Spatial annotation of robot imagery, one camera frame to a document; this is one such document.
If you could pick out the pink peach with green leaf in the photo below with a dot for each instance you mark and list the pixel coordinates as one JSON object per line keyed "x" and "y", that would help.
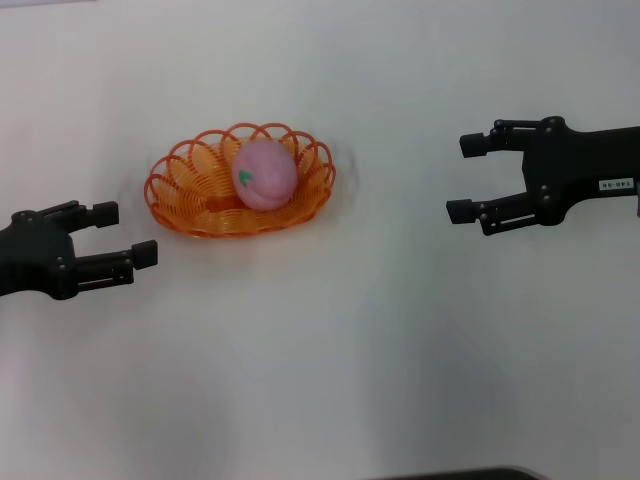
{"x": 267, "y": 177}

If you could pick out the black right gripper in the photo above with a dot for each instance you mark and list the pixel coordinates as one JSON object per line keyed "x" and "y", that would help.
{"x": 575, "y": 165}

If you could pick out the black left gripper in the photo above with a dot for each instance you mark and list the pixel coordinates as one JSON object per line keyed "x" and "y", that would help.
{"x": 35, "y": 260}

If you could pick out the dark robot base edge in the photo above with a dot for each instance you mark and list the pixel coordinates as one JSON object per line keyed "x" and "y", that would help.
{"x": 465, "y": 475}

